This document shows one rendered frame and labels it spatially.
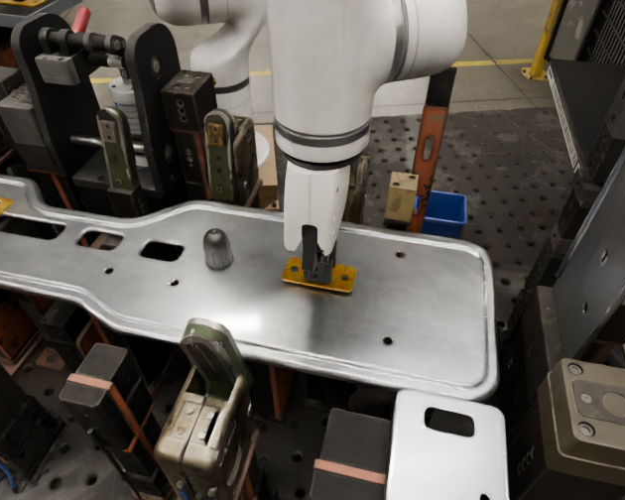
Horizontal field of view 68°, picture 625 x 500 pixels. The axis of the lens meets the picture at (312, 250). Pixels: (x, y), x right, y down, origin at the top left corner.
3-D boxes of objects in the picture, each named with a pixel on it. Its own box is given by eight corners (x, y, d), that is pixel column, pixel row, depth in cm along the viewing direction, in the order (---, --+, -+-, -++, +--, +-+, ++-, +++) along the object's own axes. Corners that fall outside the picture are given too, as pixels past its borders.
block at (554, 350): (474, 481, 67) (549, 373, 46) (473, 405, 76) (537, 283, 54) (496, 486, 67) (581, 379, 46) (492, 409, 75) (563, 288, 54)
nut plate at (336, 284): (280, 280, 54) (280, 273, 53) (289, 257, 57) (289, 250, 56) (351, 293, 53) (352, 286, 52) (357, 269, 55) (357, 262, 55)
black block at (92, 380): (118, 511, 65) (27, 415, 44) (154, 437, 72) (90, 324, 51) (172, 526, 63) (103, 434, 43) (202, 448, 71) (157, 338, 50)
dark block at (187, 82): (207, 289, 93) (159, 88, 63) (220, 264, 98) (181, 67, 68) (231, 294, 92) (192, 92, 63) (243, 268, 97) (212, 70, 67)
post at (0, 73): (68, 259, 99) (-30, 76, 71) (81, 243, 102) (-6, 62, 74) (89, 263, 98) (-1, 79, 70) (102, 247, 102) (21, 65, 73)
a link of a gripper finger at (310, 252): (311, 187, 43) (318, 197, 49) (296, 268, 43) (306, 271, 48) (322, 188, 43) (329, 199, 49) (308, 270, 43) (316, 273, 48)
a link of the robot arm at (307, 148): (289, 82, 44) (291, 111, 46) (261, 130, 38) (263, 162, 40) (378, 91, 42) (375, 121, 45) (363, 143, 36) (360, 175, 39)
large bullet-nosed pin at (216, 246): (204, 276, 57) (194, 237, 53) (214, 258, 60) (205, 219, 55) (228, 280, 57) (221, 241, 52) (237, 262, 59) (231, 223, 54)
